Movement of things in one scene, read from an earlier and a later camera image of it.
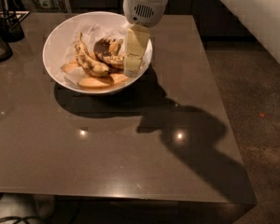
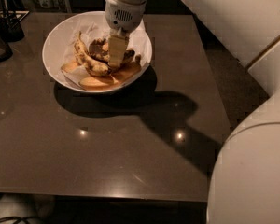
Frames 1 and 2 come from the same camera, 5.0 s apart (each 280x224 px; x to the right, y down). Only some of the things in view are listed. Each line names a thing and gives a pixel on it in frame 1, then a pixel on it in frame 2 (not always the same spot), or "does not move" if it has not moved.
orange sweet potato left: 68,66 does not move
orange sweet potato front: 105,81 does not move
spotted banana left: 84,57 does not move
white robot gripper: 144,11 -> 123,17
